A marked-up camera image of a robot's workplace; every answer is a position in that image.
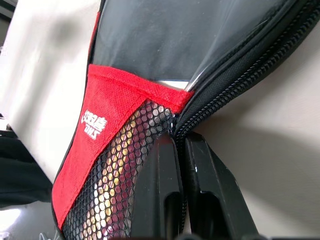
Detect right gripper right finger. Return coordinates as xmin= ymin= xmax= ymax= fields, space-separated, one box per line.
xmin=184 ymin=136 xmax=258 ymax=240

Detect black red paddle case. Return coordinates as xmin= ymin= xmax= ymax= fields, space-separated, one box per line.
xmin=51 ymin=0 xmax=320 ymax=240

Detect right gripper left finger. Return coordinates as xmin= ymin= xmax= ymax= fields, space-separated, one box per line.
xmin=129 ymin=132 xmax=185 ymax=240

